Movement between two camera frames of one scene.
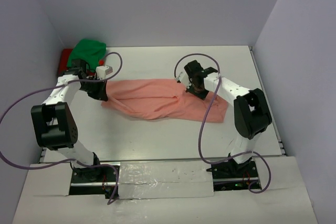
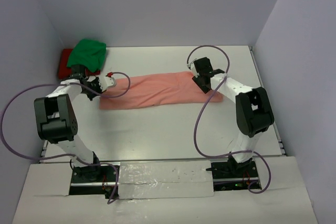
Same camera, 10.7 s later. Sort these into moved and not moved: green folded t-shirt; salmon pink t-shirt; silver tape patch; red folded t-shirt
Moved: salmon pink t-shirt
Not moved: red folded t-shirt; silver tape patch; green folded t-shirt
